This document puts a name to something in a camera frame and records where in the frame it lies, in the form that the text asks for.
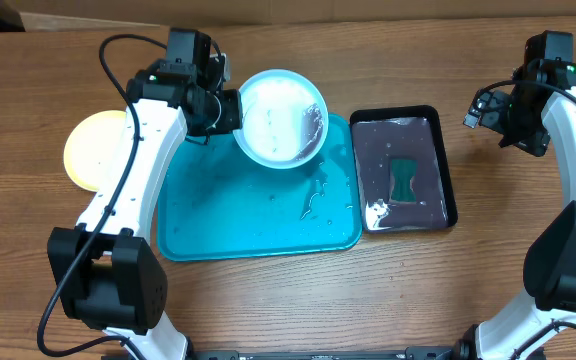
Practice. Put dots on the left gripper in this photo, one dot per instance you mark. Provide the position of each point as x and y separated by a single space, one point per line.
232 118

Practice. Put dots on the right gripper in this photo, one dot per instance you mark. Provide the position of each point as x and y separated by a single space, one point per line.
535 142

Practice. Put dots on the light blue plate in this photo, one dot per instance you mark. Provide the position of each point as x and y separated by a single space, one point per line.
285 119

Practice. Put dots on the yellow-rimmed plate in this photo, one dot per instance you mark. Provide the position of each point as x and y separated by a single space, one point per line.
90 148

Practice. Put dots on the green scrubbing sponge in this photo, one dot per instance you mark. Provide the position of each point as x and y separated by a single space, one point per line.
403 172

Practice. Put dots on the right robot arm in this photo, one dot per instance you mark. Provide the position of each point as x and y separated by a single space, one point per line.
546 305

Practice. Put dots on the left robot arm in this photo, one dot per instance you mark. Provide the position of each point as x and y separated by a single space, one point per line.
106 273

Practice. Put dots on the teal plastic tray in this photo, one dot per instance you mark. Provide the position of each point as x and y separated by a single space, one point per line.
216 203

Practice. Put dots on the black plastic tray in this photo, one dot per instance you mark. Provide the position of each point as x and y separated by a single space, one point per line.
413 132

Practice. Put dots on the cardboard backdrop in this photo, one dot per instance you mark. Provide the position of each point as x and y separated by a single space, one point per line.
197 13

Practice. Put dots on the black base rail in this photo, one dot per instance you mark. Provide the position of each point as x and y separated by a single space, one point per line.
410 353

